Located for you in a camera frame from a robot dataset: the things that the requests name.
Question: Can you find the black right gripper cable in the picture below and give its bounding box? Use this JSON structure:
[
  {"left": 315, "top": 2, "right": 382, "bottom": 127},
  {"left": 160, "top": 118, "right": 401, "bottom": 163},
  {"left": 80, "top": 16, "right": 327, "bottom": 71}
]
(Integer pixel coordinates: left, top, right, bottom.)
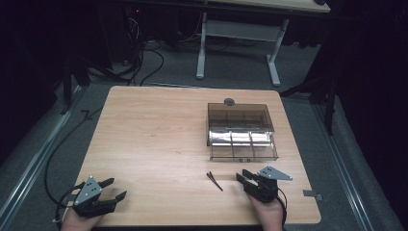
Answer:
[{"left": 276, "top": 188, "right": 289, "bottom": 227}]

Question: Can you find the grey metal floor rail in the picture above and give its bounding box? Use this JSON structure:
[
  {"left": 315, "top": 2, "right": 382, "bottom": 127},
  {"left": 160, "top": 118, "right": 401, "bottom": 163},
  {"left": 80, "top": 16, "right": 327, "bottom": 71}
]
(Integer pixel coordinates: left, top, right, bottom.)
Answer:
[
  {"left": 312, "top": 102, "right": 376, "bottom": 231},
  {"left": 0, "top": 86, "right": 85, "bottom": 222}
]

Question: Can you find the small grey metal bracket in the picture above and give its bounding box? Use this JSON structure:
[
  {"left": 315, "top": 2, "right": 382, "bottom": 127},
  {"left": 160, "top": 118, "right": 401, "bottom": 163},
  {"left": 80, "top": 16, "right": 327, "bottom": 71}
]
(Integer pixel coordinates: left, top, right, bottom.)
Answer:
[{"left": 302, "top": 189, "right": 323, "bottom": 202}]

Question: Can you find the person's left hand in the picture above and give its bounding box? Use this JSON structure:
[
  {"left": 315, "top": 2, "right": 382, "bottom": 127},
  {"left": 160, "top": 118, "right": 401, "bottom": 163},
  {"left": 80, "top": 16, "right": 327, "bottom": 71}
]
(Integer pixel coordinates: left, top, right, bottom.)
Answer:
[{"left": 61, "top": 206, "right": 105, "bottom": 231}]

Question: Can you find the black metal stand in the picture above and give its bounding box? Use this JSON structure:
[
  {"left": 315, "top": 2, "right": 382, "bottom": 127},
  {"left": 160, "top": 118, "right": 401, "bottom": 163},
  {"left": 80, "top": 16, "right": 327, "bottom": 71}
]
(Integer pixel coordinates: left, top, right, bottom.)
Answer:
[
  {"left": 59, "top": 54, "right": 92, "bottom": 116},
  {"left": 279, "top": 41, "right": 341, "bottom": 137}
]

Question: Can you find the clear brown compartment box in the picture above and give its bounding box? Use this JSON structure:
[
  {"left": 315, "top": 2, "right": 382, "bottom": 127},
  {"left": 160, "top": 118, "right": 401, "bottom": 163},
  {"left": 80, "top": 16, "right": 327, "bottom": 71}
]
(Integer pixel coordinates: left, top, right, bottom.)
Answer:
[{"left": 206, "top": 102, "right": 279, "bottom": 162}]

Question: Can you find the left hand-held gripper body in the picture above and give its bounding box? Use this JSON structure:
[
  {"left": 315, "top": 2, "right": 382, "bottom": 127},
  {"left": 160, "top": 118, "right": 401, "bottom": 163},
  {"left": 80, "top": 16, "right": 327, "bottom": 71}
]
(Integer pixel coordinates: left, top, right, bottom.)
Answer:
[{"left": 65, "top": 175, "right": 118, "bottom": 218}]

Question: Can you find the person's right hand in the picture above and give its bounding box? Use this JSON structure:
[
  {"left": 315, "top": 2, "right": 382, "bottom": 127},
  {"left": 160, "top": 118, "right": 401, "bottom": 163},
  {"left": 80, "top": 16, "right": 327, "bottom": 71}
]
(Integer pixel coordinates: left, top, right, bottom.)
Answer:
[{"left": 247, "top": 192, "right": 287, "bottom": 231}]

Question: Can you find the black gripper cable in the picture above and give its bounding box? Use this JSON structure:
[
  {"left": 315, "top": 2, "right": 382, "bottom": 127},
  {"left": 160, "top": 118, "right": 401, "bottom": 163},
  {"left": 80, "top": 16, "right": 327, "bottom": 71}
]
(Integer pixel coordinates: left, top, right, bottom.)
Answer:
[
  {"left": 43, "top": 106, "right": 104, "bottom": 225},
  {"left": 276, "top": 188, "right": 289, "bottom": 227}
]

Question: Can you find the bundle of black floor cables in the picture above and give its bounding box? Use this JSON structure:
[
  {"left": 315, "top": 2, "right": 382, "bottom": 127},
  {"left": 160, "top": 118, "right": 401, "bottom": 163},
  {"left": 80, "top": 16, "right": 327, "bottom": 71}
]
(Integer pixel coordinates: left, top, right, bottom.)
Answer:
[{"left": 89, "top": 13, "right": 166, "bottom": 87}]

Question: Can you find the white frame desk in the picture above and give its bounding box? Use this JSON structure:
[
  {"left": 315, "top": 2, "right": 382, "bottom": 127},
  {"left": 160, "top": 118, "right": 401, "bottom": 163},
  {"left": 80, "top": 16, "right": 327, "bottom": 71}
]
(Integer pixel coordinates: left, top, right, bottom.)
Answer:
[{"left": 121, "top": 0, "right": 332, "bottom": 89}]

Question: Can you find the power strip with red light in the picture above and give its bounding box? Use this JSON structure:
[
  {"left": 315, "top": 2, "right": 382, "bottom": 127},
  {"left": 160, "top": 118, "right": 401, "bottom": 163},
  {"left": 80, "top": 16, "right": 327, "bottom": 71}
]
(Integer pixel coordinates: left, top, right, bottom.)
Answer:
[{"left": 125, "top": 7, "right": 142, "bottom": 20}]

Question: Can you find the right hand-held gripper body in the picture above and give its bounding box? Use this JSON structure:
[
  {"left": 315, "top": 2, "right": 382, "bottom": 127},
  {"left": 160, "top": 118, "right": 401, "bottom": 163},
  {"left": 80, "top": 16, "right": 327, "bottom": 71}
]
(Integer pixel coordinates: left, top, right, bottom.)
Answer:
[{"left": 243, "top": 166, "right": 293, "bottom": 204}]

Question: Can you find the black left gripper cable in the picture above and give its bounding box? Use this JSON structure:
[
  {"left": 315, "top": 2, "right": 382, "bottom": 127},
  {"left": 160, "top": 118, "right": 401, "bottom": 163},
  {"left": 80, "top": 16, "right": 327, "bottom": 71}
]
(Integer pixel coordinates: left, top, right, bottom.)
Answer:
[{"left": 43, "top": 106, "right": 104, "bottom": 225}]

